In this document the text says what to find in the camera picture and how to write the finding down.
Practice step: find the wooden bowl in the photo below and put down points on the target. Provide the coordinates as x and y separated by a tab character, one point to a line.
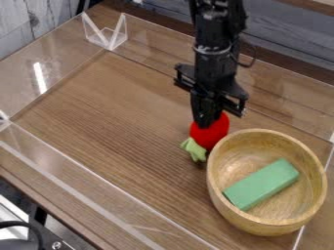
242	153

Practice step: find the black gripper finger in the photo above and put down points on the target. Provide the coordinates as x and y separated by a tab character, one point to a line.
198	107
210	111

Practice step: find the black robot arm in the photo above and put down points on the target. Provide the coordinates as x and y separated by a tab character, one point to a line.
220	21

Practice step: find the black metal table bracket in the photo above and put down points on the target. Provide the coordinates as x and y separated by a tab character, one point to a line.
53	242

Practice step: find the clear acrylic front panel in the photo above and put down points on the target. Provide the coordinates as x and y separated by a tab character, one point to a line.
113	219

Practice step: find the clear acrylic corner bracket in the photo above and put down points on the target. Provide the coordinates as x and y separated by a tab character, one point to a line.
106	37

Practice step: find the red plush strawberry toy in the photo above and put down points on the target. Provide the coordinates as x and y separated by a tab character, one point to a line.
204	138

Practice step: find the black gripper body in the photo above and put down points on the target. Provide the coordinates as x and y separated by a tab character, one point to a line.
212	76

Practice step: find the green rectangular block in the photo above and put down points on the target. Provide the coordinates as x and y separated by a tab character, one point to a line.
261	184

